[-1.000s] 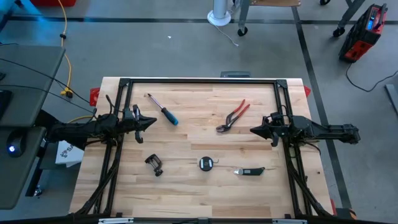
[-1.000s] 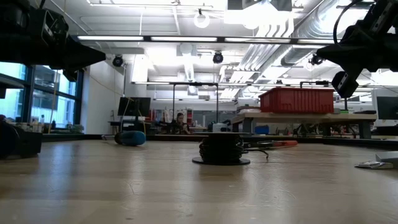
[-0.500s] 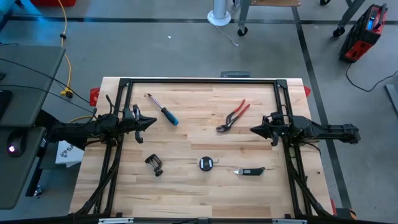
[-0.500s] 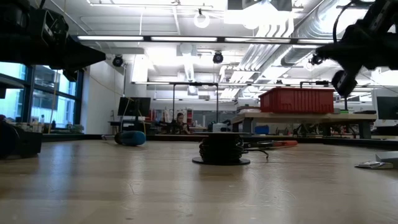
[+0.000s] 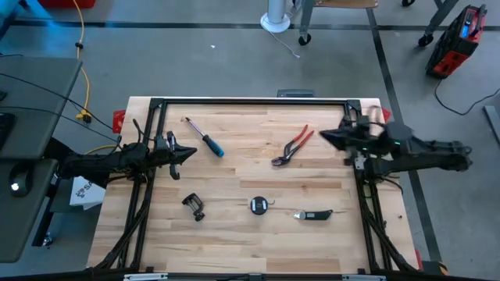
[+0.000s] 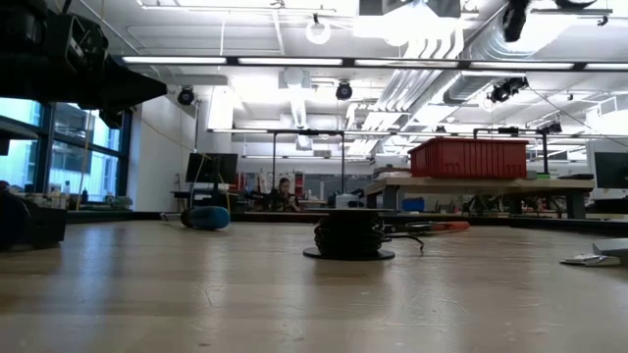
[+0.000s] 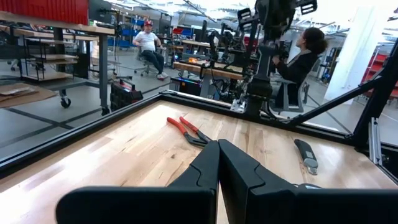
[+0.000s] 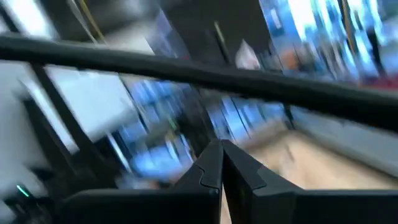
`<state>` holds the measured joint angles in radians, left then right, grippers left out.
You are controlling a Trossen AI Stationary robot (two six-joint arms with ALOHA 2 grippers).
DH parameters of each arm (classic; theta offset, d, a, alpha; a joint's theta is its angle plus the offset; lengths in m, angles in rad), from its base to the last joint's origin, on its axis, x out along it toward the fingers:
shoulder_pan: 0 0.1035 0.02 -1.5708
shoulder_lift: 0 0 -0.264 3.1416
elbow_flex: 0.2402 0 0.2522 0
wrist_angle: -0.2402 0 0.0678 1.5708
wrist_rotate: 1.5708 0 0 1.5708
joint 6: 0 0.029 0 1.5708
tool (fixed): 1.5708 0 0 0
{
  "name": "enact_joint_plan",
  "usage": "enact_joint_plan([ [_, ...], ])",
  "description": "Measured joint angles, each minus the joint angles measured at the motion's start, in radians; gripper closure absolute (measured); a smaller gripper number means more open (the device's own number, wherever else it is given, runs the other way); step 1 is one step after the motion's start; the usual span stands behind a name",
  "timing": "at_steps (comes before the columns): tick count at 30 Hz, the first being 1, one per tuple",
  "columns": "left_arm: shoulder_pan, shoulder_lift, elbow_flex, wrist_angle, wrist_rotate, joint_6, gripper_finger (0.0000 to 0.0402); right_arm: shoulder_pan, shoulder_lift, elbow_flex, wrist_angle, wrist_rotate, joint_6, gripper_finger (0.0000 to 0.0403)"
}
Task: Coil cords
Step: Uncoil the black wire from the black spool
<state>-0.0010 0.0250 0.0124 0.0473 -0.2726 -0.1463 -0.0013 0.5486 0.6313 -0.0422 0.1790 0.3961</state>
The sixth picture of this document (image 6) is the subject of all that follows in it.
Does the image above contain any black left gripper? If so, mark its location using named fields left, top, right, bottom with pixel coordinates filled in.
left=0, top=57, right=169, bottom=129

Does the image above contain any black cord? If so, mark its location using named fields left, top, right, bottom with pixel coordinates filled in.
left=313, top=211, right=426, bottom=256

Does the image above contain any black cord spool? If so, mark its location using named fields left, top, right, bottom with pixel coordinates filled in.
left=302, top=208, right=396, bottom=262

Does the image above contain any black computer monitor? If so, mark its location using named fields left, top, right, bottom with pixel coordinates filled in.
left=593, top=151, right=628, bottom=190
left=184, top=152, right=239, bottom=185

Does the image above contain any blue round speaker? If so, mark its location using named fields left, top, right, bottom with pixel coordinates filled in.
left=180, top=205, right=232, bottom=231

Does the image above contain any person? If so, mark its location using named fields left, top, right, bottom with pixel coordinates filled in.
left=276, top=176, right=301, bottom=213

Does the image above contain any white appliance box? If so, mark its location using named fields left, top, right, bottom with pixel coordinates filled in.
left=335, top=193, right=365, bottom=211

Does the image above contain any red plastic bin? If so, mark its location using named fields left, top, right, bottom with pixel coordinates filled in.
left=408, top=137, right=530, bottom=179

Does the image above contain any red and black hand tool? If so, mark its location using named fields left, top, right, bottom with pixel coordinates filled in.
left=385, top=220, right=471, bottom=235

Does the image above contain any wooden workbench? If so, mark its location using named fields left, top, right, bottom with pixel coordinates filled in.
left=365, top=176, right=596, bottom=220

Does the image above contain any black ceiling device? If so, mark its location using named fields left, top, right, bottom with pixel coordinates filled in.
left=488, top=76, right=530, bottom=104

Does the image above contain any white flat packet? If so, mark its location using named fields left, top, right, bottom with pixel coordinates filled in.
left=559, top=253, right=622, bottom=268

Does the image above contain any grey flat box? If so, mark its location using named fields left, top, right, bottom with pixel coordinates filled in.
left=592, top=238, right=628, bottom=265

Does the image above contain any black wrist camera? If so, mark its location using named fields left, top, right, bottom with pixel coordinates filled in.
left=46, top=12, right=110, bottom=68

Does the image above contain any yellow hanging cable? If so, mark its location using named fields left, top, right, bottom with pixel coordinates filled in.
left=76, top=139, right=92, bottom=212

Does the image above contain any black background station frame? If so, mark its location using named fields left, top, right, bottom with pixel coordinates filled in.
left=267, top=128, right=347, bottom=197

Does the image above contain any white cable ring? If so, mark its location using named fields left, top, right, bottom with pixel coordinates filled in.
left=305, top=19, right=333, bottom=45

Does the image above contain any black frame pole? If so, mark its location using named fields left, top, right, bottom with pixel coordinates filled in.
left=111, top=55, right=628, bottom=71

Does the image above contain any silver ventilation duct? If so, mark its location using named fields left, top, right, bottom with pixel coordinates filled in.
left=460, top=0, right=560, bottom=63

